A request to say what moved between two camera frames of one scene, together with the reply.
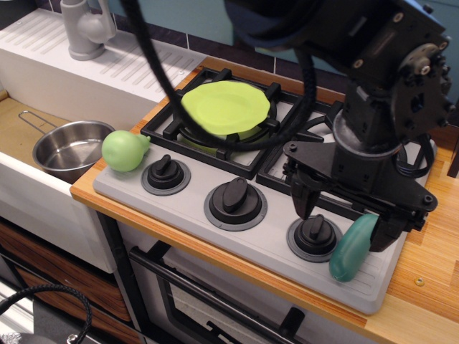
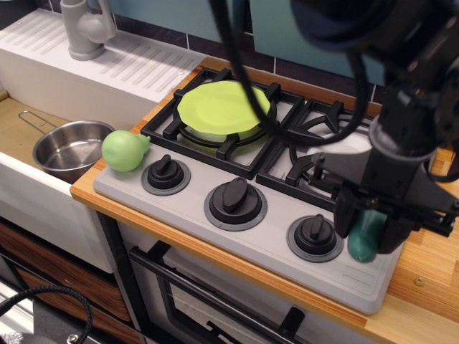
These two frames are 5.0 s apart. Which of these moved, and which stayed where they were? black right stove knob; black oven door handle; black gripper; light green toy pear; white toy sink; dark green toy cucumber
Moved: black gripper; dark green toy cucumber
Stayed: black right stove knob; black oven door handle; white toy sink; light green toy pear
